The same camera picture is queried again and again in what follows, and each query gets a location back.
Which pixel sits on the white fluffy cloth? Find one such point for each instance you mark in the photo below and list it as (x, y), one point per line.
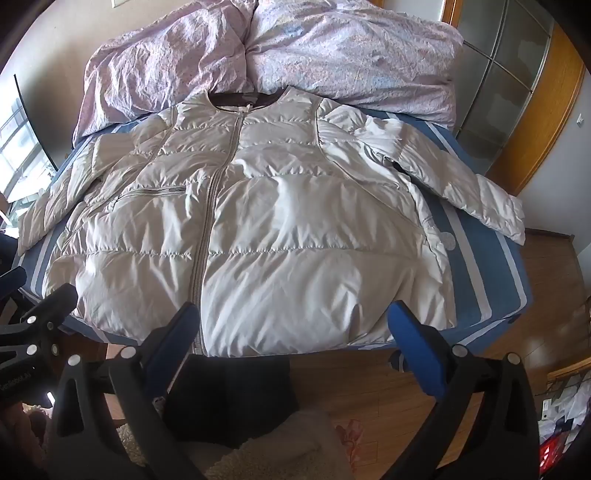
(268, 443)

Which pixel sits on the blue white striped bedsheet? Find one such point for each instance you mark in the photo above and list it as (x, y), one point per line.
(475, 258)

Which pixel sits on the white puffer jacket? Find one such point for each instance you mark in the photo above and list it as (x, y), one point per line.
(300, 230)

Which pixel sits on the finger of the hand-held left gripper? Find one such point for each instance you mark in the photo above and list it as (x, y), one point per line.
(57, 304)
(11, 284)

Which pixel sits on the right pink floral pillow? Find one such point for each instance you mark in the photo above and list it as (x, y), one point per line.
(346, 55)

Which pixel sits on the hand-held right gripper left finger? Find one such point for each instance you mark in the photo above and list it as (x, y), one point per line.
(174, 339)

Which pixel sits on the pink patterned cloth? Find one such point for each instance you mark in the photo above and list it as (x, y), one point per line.
(348, 434)

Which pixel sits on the person's dark pants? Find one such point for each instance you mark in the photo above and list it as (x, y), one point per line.
(231, 392)

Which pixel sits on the pile of papers and packets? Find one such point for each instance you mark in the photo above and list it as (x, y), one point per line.
(568, 401)

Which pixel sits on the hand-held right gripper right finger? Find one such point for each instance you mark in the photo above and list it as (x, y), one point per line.
(415, 346)

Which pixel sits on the window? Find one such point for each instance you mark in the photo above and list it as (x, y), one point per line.
(18, 138)

